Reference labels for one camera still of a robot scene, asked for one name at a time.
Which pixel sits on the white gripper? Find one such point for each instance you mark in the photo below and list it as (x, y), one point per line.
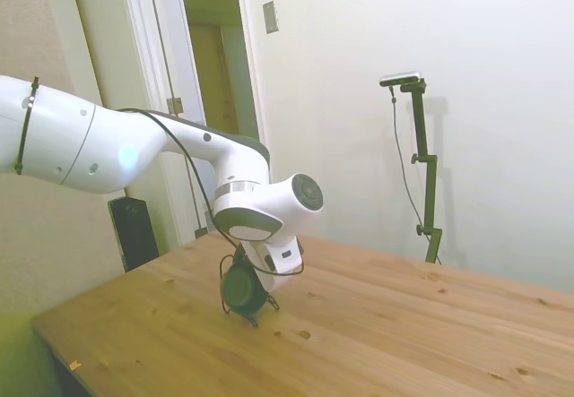
(280, 271)

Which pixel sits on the dark green bowl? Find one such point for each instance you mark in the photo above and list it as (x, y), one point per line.
(240, 287)

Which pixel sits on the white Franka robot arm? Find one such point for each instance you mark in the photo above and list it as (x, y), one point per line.
(112, 146)

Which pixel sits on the black speaker box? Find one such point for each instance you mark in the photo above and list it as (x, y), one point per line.
(134, 235)

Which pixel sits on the small orange scrap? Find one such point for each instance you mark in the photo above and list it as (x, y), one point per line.
(75, 364)

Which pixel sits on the metal door hinge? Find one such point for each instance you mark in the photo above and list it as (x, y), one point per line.
(175, 105)

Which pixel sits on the black zip tie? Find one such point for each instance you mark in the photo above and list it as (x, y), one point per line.
(24, 123)

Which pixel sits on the black camera stand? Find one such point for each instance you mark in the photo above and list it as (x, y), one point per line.
(421, 123)

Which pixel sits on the grey camera on stand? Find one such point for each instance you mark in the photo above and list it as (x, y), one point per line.
(401, 78)

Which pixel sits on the grey wall switch plate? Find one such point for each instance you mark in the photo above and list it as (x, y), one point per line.
(271, 17)

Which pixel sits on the white door frame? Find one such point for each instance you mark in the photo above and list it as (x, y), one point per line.
(139, 34)

